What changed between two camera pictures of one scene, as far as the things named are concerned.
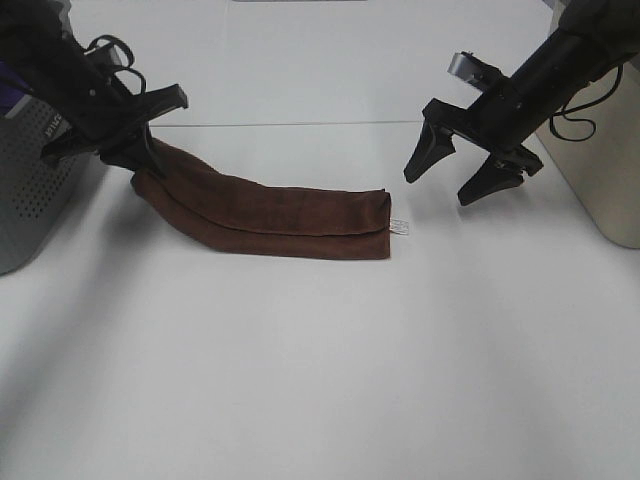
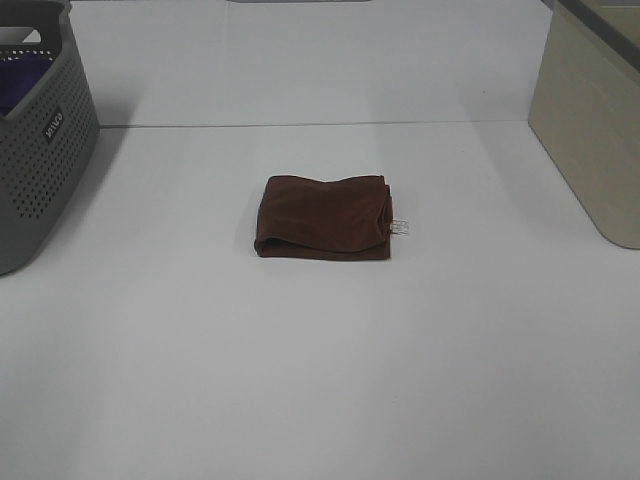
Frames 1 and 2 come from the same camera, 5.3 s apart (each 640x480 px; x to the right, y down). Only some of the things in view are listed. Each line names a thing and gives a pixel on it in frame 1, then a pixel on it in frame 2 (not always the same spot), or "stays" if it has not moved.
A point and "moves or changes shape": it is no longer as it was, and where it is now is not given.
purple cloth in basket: (13, 86) stays
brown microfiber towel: (211, 208) moves or changes shape
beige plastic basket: (594, 146) stays
